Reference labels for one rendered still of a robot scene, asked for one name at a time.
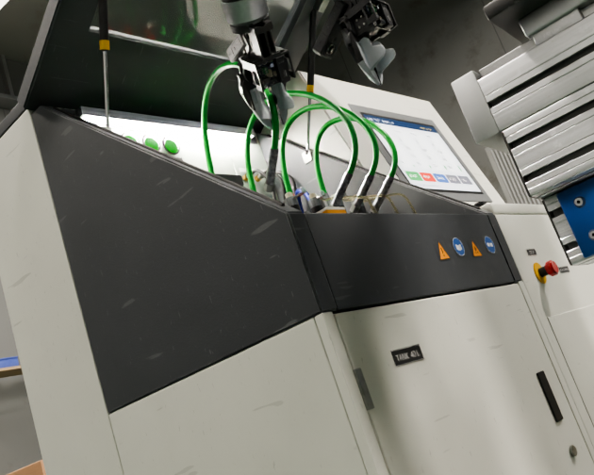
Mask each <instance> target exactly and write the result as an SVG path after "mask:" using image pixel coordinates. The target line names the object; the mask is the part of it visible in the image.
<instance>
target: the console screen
mask: <svg viewBox="0 0 594 475"><path fill-rule="evenodd" d="M347 105H348V106H349V108H350V109H351V110H352V112H354V113H355V114H357V115H358V116H360V117H362V118H365V119H368V120H370V121H372V122H374V123H377V124H378V125H380V126H381V127H382V128H383V129H384V130H386V132H387V133H388V134H389V135H390V136H391V138H392V139H393V141H394V143H395V145H396V148H397V152H398V167H397V171H396V173H395V174H396V175H397V177H398V178H399V180H402V181H405V182H407V183H410V184H413V185H416V186H419V187H421V188H426V189H429V190H432V191H434V192H437V193H440V194H443V195H445V196H448V197H451V198H454V199H456V200H459V201H462V202H487V203H492V200H491V199H490V198H489V196H488V195H487V193H486V192H485V190H484V189H483V188H482V186H481V185H480V184H479V182H478V181H477V180H476V178H475V177H474V176H473V174H472V173H471V172H470V170H469V169H468V167H467V166H466V165H465V163H464V162H463V161H462V159H461V158H460V157H459V155H458V154H457V152H456V151H455V150H454V148H453V147H452V145H451V144H450V143H449V141H447V140H446V138H445V137H444V136H443V134H442V133H441V132H440V130H439V129H438V128H437V126H436V125H435V123H434V122H433V121H432V120H427V119H423V118H418V117H413V116H408V115H404V114H399V113H394V112H389V111H385V110H380V109H375V108H370V107H365V106H357V105H352V104H347ZM371 130H372V131H373V133H374V135H375V136H376V139H377V142H378V147H379V151H380V153H381V154H382V156H383V157H384V158H385V160H386V161H387V163H388V165H389V166H390V167H391V163H392V155H391V151H390V148H389V146H388V143H387V142H386V140H385V139H384V138H383V137H382V136H381V135H380V134H379V133H378V132H377V131H375V130H374V129H372V128H371Z"/></svg>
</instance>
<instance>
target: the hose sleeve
mask: <svg viewBox="0 0 594 475"><path fill-rule="evenodd" d="M278 155H279V148H278V149H272V148H271V147H270V151H269V160H268V168H267V172H266V184H267V185H270V186H271V185H273V184H274V180H275V175H276V166H277V159H278Z"/></svg>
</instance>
